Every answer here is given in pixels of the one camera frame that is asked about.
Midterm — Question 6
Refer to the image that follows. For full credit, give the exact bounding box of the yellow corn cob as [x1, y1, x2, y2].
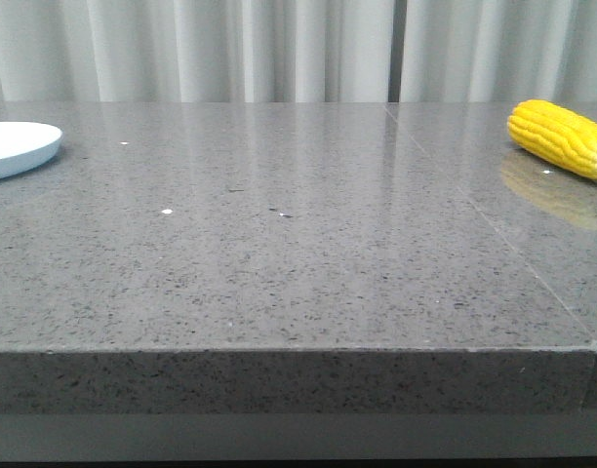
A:
[507, 99, 597, 181]

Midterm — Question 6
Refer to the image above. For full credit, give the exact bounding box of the grey pleated curtain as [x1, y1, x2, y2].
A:
[0, 1, 597, 102]

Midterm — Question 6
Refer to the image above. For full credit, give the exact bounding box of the light blue round plate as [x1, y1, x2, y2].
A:
[0, 121, 63, 179]

